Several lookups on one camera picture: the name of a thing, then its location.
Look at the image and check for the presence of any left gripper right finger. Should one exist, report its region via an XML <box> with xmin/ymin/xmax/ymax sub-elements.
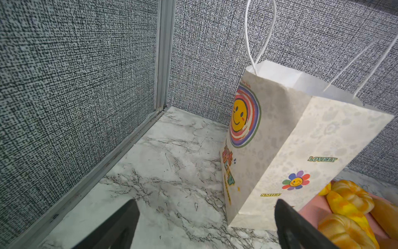
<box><xmin>274</xmin><ymin>199</ymin><xmax>337</xmax><ymax>249</ymax></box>

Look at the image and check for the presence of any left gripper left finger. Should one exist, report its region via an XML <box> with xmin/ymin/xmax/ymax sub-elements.
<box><xmin>74</xmin><ymin>199</ymin><xmax>140</xmax><ymax>249</ymax></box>

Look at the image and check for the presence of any small yellow fake croissant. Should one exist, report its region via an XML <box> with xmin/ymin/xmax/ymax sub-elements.
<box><xmin>325</xmin><ymin>190</ymin><xmax>380</xmax><ymax>249</ymax></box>

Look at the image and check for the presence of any small yellow striped fake bread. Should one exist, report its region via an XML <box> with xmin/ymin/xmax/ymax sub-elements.
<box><xmin>318</xmin><ymin>214</ymin><xmax>378</xmax><ymax>249</ymax></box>

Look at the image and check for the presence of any round brown fake bun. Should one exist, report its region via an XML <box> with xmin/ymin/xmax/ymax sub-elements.
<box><xmin>371</xmin><ymin>199</ymin><xmax>398</xmax><ymax>240</ymax></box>

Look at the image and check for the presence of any white printed paper bag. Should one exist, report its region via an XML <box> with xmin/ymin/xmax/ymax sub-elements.
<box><xmin>220</xmin><ymin>59</ymin><xmax>393</xmax><ymax>230</ymax></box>

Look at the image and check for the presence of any pink plastic tray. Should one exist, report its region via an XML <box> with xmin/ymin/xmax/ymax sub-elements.
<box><xmin>299</xmin><ymin>180</ymin><xmax>398</xmax><ymax>249</ymax></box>

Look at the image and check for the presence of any aluminium cage frame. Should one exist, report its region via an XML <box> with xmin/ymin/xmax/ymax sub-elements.
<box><xmin>1</xmin><ymin>1</ymin><xmax>160</xmax><ymax>249</ymax></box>

